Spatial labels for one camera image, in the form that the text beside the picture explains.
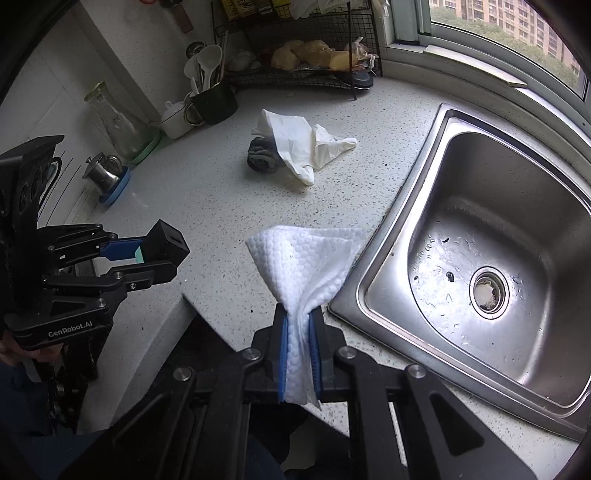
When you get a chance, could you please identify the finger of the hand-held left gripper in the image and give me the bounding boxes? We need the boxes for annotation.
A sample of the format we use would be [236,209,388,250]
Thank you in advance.
[44,260,158,302]
[39,223,149,267]

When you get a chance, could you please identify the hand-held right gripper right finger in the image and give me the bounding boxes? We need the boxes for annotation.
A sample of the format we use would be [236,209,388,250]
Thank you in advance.
[309,310,536,480]

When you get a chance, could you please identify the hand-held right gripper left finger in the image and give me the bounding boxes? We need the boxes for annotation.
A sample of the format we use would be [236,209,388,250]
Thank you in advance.
[58,302,289,480]

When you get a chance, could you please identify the black box with mint edge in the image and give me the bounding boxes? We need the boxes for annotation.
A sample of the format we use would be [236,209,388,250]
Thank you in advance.
[136,220,191,283]

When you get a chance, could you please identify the white paper towel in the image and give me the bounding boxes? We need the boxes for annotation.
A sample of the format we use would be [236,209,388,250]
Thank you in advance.
[246,225,366,411]

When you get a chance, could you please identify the person's left hand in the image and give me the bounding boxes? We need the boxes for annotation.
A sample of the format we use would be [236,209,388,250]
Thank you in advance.
[0,330,63,368]

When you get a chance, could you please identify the blue coaster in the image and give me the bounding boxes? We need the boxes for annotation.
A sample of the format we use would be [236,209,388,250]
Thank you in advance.
[98,167,132,206]

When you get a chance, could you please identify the steel teapot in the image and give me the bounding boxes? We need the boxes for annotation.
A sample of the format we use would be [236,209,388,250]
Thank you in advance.
[83,154,125,195]

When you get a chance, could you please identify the white lidded ceramic pot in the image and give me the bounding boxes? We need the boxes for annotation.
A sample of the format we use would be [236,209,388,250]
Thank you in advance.
[159,102,194,140]

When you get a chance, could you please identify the grey knitted cloth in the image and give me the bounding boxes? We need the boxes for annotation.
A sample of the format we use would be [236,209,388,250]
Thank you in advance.
[246,136,284,175]

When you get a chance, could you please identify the black utensil mug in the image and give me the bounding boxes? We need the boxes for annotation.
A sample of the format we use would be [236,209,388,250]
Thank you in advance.
[184,83,239,125]

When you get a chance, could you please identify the sink drain strainer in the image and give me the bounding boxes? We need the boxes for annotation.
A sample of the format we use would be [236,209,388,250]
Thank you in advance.
[470,266,510,317]

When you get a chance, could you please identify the white crumpled plastic bag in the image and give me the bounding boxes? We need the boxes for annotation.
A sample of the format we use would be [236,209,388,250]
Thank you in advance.
[252,109,358,186]

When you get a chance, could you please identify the stainless steel sink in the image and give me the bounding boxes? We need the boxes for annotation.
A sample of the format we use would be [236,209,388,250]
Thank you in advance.
[328,104,591,441]

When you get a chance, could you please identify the garlic bulb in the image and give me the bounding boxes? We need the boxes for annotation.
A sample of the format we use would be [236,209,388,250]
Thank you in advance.
[228,49,259,72]

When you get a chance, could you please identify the ginger roots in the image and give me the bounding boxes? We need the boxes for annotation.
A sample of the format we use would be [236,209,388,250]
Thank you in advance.
[271,40,370,71]

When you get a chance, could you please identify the white plastic bags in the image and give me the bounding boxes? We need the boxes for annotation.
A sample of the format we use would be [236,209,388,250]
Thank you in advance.
[290,0,333,20]

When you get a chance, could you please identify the black wire rack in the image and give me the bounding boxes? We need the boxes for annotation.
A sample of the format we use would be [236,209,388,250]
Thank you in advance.
[211,0,383,100]

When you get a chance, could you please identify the window frame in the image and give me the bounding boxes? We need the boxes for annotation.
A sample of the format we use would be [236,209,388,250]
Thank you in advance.
[383,0,591,100]

